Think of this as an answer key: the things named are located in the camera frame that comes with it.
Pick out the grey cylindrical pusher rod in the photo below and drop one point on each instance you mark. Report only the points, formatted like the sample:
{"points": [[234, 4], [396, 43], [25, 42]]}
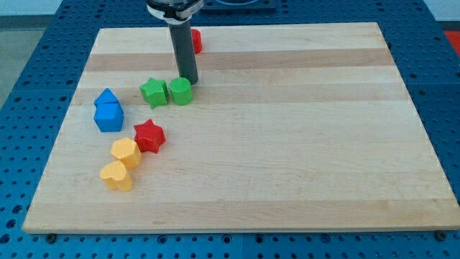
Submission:
{"points": [[185, 58]]}

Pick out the wooden board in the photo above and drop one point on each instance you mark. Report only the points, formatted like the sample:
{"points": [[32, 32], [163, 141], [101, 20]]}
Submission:
{"points": [[292, 128]]}

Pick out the green star block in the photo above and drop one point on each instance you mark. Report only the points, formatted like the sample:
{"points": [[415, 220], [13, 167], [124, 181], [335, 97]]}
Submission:
{"points": [[155, 92]]}

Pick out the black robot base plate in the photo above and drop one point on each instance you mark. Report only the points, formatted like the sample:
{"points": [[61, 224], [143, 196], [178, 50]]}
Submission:
{"points": [[239, 5]]}

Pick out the blue pentagon block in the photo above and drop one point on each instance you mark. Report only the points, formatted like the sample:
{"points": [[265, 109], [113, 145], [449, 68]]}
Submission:
{"points": [[109, 117]]}

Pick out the green cylinder block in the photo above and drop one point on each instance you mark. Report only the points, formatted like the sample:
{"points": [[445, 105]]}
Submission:
{"points": [[180, 89]]}

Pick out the red cylinder block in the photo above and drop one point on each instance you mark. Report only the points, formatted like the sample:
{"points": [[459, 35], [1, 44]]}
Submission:
{"points": [[197, 41]]}

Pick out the yellow heart block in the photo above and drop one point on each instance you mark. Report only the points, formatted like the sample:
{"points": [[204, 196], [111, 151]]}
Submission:
{"points": [[116, 176]]}

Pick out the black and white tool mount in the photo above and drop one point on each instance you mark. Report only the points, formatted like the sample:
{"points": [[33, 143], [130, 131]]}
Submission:
{"points": [[174, 11]]}

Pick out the blue triangle block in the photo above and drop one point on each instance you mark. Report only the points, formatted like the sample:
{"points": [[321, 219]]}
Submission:
{"points": [[106, 97]]}

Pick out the yellow hexagon block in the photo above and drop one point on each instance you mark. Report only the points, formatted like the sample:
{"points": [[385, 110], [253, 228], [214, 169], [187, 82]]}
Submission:
{"points": [[127, 151]]}

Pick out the red star block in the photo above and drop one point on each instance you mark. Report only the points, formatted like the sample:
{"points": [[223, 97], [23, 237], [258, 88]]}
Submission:
{"points": [[149, 136]]}

